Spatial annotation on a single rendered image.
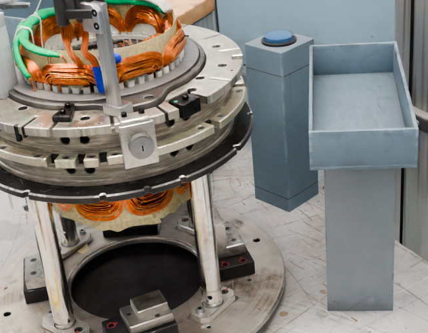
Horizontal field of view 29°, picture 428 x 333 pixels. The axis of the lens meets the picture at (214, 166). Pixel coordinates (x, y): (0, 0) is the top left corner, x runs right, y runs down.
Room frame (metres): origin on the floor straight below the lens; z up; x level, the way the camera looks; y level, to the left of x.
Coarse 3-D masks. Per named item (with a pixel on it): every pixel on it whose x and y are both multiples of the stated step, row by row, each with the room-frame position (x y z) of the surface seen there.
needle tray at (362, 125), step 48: (336, 48) 0.98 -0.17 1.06; (384, 48) 0.97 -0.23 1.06; (336, 96) 0.91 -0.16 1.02; (384, 96) 0.90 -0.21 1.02; (336, 144) 0.74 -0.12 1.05; (384, 144) 0.73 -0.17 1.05; (336, 192) 0.81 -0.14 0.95; (384, 192) 0.80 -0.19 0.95; (336, 240) 0.81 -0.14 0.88; (384, 240) 0.80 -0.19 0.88; (336, 288) 0.81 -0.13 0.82; (384, 288) 0.80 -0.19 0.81
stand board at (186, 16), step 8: (168, 0) 1.24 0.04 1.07; (176, 0) 1.24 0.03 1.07; (184, 0) 1.23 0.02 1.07; (192, 0) 1.23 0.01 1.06; (200, 0) 1.23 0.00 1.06; (208, 0) 1.23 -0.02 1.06; (176, 8) 1.20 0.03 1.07; (184, 8) 1.19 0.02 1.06; (192, 8) 1.19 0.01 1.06; (200, 8) 1.21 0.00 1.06; (208, 8) 1.23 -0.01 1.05; (176, 16) 1.16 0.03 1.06; (184, 16) 1.17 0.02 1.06; (192, 16) 1.19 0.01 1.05; (200, 16) 1.21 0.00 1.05
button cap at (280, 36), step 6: (276, 30) 1.11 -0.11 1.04; (282, 30) 1.11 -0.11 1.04; (288, 30) 1.11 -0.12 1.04; (264, 36) 1.10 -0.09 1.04; (270, 36) 1.09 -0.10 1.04; (276, 36) 1.09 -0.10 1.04; (282, 36) 1.09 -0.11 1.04; (288, 36) 1.09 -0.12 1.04; (270, 42) 1.09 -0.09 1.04; (276, 42) 1.08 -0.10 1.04; (282, 42) 1.08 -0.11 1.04
